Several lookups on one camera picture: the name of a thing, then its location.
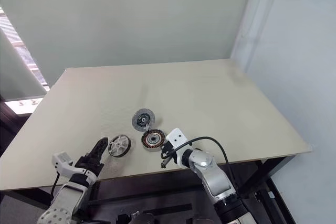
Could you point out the grey motor housing copper windings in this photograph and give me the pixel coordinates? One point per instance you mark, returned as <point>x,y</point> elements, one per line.
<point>153,140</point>

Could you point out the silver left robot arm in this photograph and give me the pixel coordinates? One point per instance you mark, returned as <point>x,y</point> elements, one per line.
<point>67,195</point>

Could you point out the silver spoked rotor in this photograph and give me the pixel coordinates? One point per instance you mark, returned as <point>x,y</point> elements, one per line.
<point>119,145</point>

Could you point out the slatted window blind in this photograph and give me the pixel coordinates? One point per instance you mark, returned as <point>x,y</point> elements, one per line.
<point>15,43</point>

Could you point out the black flat bar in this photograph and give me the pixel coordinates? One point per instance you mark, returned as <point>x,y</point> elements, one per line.
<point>170,209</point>

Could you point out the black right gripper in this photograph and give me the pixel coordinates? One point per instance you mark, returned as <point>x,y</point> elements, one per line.
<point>168,156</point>

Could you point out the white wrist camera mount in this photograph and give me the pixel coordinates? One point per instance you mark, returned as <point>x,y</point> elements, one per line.
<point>176,137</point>
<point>62,159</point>

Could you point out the dark rounded shape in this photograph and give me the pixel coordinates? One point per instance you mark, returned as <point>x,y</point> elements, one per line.
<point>202,220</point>
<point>144,219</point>

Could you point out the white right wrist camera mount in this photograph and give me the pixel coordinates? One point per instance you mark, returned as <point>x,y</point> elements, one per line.
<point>176,137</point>

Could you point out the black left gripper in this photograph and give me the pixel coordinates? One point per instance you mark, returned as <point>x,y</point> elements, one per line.
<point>88,165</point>

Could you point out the black table frame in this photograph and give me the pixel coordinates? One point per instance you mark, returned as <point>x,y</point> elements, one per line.
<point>263,170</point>

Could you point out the white window sill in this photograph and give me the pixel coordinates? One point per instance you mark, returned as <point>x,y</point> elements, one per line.
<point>25,103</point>

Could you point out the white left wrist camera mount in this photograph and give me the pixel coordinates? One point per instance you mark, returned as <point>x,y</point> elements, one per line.
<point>62,159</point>

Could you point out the grey roller blind panel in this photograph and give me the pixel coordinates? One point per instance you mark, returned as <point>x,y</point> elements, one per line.
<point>15,77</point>

